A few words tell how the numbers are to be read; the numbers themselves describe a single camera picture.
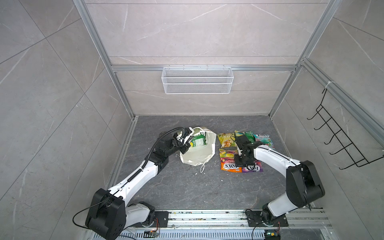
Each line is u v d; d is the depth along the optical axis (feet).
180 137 2.12
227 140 3.25
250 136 3.47
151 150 1.80
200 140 3.27
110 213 1.31
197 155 2.99
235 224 2.39
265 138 3.32
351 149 2.06
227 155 3.08
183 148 2.27
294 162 1.59
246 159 2.50
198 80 3.31
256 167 2.90
